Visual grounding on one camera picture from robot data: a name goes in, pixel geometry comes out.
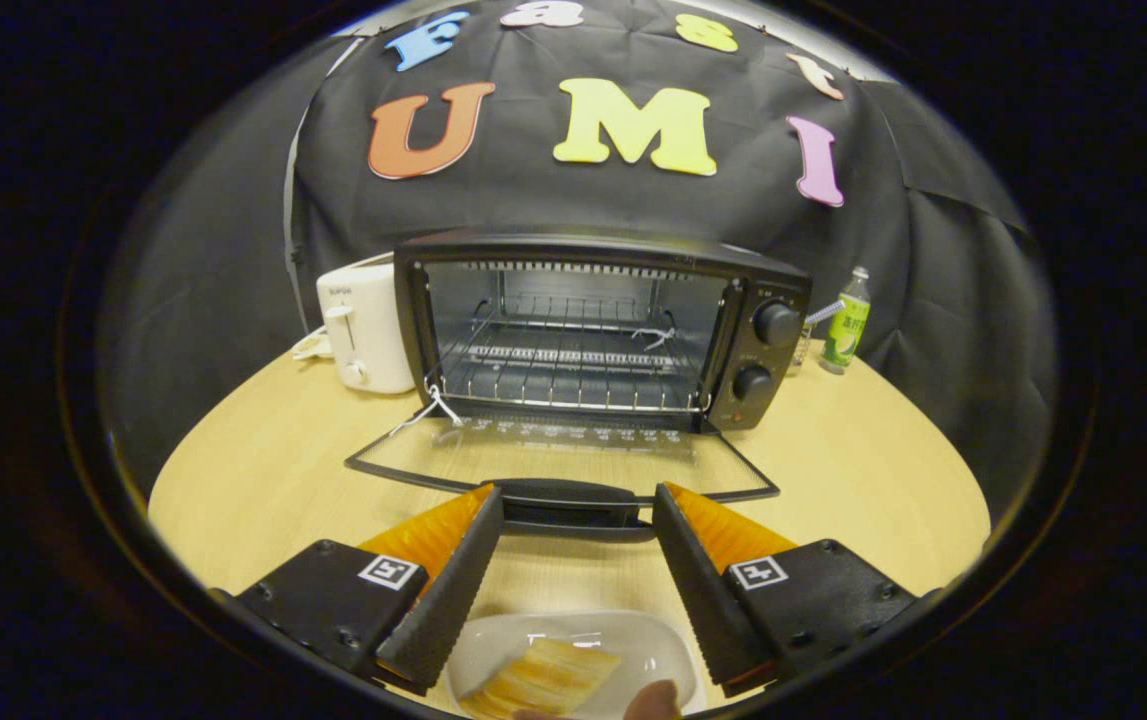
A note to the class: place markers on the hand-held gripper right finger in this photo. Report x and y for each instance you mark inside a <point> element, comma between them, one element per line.
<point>708,600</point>

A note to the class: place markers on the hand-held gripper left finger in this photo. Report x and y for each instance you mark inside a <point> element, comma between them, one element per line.
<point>443,600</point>

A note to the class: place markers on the yellow bread roll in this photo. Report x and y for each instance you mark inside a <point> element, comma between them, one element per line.
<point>553,680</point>

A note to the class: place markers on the black toaster oven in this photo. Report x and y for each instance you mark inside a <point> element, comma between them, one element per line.
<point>593,245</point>

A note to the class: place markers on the metal oven rack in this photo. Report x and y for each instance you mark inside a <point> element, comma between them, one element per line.
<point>573,355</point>

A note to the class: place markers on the white toaster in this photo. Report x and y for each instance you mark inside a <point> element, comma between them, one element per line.
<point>373,330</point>

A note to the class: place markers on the white plate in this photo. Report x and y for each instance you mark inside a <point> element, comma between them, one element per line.
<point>638,640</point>

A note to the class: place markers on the green drink bottle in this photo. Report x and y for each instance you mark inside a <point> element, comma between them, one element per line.
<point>845,335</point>

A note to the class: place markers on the black backdrop cloth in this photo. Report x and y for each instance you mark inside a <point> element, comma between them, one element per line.
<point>533,200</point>

